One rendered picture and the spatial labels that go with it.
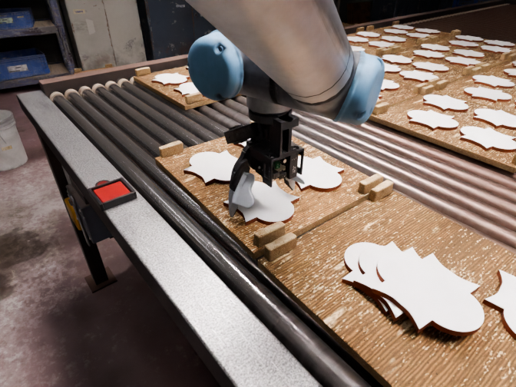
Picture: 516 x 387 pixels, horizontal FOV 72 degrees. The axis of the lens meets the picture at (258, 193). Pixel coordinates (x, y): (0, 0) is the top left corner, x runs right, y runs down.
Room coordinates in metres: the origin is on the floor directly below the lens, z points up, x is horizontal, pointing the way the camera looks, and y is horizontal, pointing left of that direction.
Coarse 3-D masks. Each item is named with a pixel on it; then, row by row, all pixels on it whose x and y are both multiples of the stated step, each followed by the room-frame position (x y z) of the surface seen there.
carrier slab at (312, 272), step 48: (336, 240) 0.46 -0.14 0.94; (384, 240) 0.46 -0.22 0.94; (432, 240) 0.46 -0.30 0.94; (480, 240) 0.46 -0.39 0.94; (288, 288) 0.36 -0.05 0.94; (336, 288) 0.36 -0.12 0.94; (480, 288) 0.36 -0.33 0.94; (336, 336) 0.28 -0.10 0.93; (384, 336) 0.28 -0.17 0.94; (432, 336) 0.28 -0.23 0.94; (480, 336) 0.28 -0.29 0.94; (384, 384) 0.22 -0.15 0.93; (432, 384) 0.22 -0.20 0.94; (480, 384) 0.22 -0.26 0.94
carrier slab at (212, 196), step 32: (160, 160) 0.75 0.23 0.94; (192, 192) 0.61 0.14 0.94; (224, 192) 0.61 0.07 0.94; (288, 192) 0.61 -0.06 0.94; (320, 192) 0.61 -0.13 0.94; (352, 192) 0.61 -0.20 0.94; (224, 224) 0.51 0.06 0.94; (256, 224) 0.51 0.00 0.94; (288, 224) 0.51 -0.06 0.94; (256, 256) 0.44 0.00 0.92
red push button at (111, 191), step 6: (108, 186) 0.65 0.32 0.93; (114, 186) 0.65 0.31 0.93; (120, 186) 0.65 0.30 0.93; (96, 192) 0.62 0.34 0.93; (102, 192) 0.62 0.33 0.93; (108, 192) 0.62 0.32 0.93; (114, 192) 0.62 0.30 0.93; (120, 192) 0.62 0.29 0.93; (126, 192) 0.62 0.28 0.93; (102, 198) 0.60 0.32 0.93; (108, 198) 0.60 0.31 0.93
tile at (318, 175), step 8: (304, 160) 0.73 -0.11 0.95; (312, 160) 0.73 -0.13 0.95; (320, 160) 0.73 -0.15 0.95; (304, 168) 0.69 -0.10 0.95; (312, 168) 0.69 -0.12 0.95; (320, 168) 0.69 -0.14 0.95; (328, 168) 0.69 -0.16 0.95; (336, 168) 0.69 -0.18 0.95; (304, 176) 0.66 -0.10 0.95; (312, 176) 0.66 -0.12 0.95; (320, 176) 0.66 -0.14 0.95; (328, 176) 0.66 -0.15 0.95; (336, 176) 0.66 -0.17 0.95; (296, 184) 0.64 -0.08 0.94; (304, 184) 0.63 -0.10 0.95; (312, 184) 0.63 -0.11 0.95; (320, 184) 0.63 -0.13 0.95; (328, 184) 0.63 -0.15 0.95; (336, 184) 0.63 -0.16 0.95
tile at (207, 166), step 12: (204, 156) 0.75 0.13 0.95; (216, 156) 0.75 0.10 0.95; (228, 156) 0.75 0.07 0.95; (192, 168) 0.69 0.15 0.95; (204, 168) 0.69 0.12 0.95; (216, 168) 0.69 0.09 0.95; (228, 168) 0.69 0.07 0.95; (204, 180) 0.64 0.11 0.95; (216, 180) 0.65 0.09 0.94; (228, 180) 0.64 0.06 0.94
